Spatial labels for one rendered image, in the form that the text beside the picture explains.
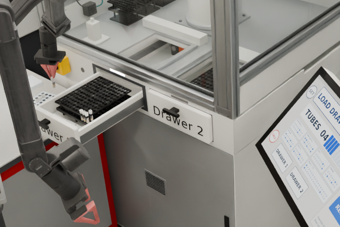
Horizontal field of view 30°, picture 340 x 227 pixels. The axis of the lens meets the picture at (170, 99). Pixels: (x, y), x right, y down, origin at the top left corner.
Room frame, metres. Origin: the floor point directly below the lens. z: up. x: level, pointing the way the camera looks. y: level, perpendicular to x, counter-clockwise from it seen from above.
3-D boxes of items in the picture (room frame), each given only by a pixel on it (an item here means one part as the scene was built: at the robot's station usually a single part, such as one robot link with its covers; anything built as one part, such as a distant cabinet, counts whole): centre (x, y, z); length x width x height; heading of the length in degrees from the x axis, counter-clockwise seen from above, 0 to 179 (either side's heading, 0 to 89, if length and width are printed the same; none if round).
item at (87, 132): (1.99, 0.27, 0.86); 0.40 x 0.26 x 0.06; 135
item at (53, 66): (2.06, 0.43, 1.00); 0.07 x 0.07 x 0.09; 77
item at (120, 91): (1.99, 0.28, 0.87); 0.22 x 0.18 x 0.06; 135
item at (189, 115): (1.85, -0.03, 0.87); 0.29 x 0.02 x 0.11; 45
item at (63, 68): (2.29, 0.44, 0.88); 0.07 x 0.05 x 0.07; 45
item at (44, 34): (2.06, 0.41, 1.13); 0.07 x 0.06 x 0.07; 148
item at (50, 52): (2.05, 0.42, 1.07); 0.10 x 0.07 x 0.07; 77
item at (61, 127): (1.85, 0.42, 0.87); 0.29 x 0.02 x 0.11; 45
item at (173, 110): (1.83, -0.01, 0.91); 0.07 x 0.04 x 0.01; 45
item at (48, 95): (2.15, 0.51, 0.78); 0.12 x 0.08 x 0.04; 147
